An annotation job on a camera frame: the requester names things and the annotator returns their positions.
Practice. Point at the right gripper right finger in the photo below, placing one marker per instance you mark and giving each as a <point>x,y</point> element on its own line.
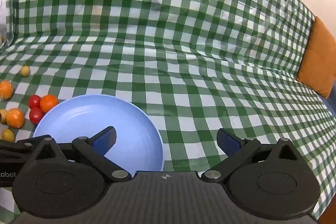
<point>238,151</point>

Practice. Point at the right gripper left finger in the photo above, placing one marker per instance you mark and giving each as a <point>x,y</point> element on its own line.
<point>92,152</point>

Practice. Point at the yellow longan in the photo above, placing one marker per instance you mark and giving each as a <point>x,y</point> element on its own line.
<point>8,135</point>
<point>25,71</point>

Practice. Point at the orange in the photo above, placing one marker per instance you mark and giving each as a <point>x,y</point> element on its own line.
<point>6,90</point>
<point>15,118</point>

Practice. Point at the yellow longan edge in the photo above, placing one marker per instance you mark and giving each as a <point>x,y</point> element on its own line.
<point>3,115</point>

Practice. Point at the small orange tangerine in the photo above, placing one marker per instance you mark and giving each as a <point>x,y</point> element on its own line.
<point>48,102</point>

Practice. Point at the red tomato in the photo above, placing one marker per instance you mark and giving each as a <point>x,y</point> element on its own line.
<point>35,115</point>
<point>34,101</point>

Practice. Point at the orange top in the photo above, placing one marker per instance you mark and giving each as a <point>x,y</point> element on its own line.
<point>6,90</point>

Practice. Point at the light blue plate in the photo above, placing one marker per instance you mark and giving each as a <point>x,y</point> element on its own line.
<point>138,144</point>

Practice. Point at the green checkered tablecloth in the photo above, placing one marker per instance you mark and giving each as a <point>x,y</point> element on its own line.
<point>193,66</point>

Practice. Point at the orange cushion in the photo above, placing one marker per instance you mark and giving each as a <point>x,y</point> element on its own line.
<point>317,69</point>

